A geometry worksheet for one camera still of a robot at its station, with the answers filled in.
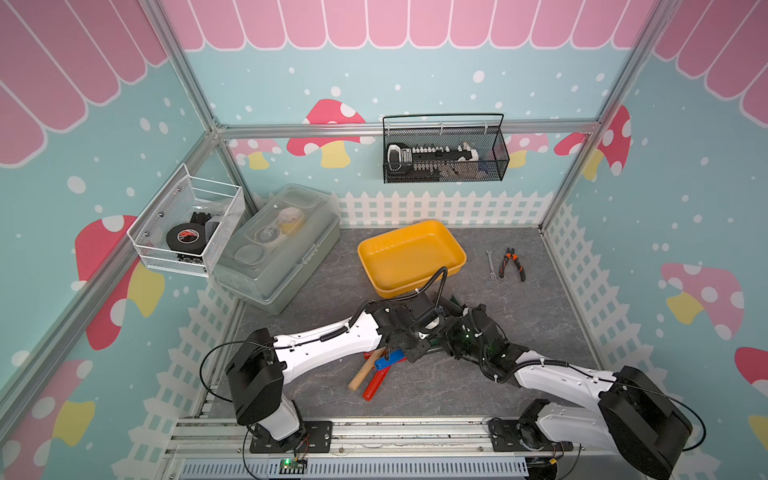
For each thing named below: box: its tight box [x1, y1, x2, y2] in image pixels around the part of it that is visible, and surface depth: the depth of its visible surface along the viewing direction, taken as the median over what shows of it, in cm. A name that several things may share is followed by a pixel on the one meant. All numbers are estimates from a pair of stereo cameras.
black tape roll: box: [166, 222, 207, 254], surface depth 71 cm
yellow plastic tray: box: [357, 220, 468, 299], surface depth 112 cm
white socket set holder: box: [387, 142, 480, 176], surface depth 90 cm
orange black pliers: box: [499, 247, 526, 282], surface depth 111 cm
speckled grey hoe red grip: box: [362, 361, 401, 401], surface depth 80 cm
